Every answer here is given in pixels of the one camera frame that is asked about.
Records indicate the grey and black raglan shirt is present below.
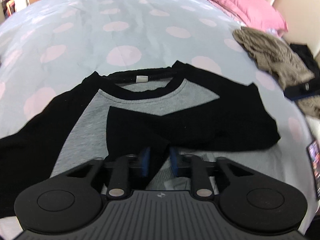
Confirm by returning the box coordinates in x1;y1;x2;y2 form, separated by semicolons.
1;62;285;218

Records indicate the white garment at bed edge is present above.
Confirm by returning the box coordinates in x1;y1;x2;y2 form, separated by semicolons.
305;115;320;141

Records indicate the tan striped garment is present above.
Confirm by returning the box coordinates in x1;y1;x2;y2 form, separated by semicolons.
233;27;319;118

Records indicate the black garment by headboard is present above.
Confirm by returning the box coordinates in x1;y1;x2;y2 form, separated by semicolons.
290;43;319;77

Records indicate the smartphone with lit screen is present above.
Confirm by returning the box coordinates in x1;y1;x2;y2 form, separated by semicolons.
307;140;320;200

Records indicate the cream padded headboard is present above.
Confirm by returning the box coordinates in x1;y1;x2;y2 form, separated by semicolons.
266;0;319;62

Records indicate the pink pillow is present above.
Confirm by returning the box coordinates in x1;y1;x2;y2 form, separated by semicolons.
212;0;289;36

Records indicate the grey pink-dotted bed sheet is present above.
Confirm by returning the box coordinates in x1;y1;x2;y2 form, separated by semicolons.
1;0;319;232

